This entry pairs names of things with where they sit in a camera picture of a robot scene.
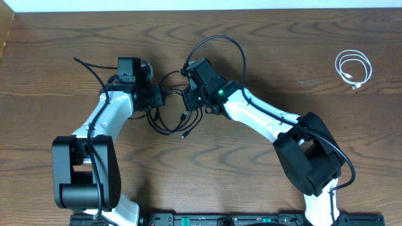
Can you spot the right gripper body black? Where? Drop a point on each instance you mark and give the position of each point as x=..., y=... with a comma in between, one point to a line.
x=195, y=99

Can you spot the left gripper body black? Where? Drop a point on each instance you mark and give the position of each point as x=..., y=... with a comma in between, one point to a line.
x=157, y=95

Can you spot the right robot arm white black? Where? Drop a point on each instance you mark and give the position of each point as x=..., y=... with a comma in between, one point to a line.
x=308, y=154

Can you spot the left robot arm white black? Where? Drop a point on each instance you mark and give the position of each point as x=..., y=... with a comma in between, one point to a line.
x=86, y=176

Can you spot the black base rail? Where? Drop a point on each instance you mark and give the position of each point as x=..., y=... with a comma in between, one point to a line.
x=296, y=219

